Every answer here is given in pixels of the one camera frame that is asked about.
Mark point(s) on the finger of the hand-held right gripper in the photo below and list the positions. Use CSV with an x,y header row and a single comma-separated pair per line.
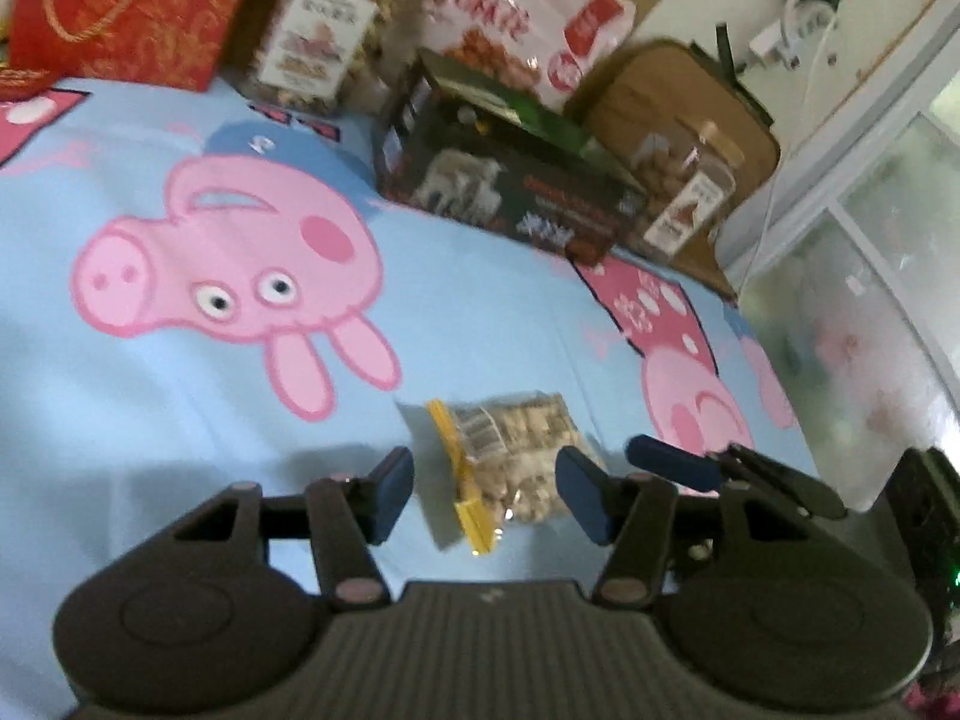
x,y
667,461

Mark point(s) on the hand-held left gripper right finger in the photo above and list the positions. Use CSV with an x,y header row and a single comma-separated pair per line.
x,y
585,495

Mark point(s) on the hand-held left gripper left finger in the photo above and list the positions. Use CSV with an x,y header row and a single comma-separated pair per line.
x,y
390,495

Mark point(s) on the clear nut bag yellow zip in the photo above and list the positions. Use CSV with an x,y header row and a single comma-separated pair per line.
x,y
517,442

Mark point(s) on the black cardboard box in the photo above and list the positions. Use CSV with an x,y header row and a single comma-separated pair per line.
x,y
510,195

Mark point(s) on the cartoon pig printed bedsheet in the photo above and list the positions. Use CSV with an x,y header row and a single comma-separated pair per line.
x,y
487,330

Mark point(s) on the frosted glass door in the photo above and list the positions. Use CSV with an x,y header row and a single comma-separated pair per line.
x,y
862,277

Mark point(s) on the large plastic nut jar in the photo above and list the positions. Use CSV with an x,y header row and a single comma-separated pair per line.
x,y
682,202

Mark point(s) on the brown seat cushion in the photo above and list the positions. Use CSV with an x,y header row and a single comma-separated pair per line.
x,y
675,90

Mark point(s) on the white power strip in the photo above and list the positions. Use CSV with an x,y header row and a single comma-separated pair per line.
x,y
772,41

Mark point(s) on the glass nut jar gold lid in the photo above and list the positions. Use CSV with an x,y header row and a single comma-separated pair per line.
x,y
322,37

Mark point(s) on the pink snack bag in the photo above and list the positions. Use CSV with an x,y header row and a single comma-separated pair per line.
x,y
510,15

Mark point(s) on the red gift bag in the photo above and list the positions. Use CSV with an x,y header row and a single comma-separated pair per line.
x,y
150,30

